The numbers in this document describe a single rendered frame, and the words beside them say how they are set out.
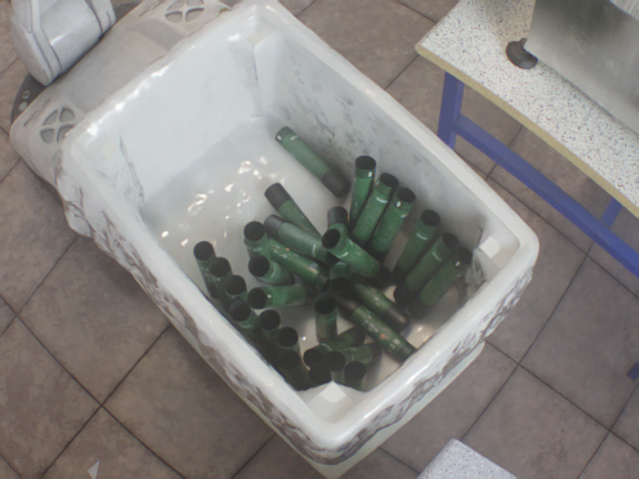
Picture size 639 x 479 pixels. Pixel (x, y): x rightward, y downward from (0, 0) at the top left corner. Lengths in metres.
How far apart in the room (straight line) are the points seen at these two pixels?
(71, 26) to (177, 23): 0.28
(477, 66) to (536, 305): 0.80
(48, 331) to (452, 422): 0.96
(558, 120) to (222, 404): 0.97
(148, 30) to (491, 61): 0.89
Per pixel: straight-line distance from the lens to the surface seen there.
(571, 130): 1.16
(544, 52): 1.14
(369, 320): 1.27
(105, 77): 1.80
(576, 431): 1.79
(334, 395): 1.04
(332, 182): 1.36
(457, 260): 1.19
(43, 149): 1.67
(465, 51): 1.19
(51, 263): 1.95
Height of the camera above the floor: 1.68
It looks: 64 degrees down
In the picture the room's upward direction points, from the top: 4 degrees counter-clockwise
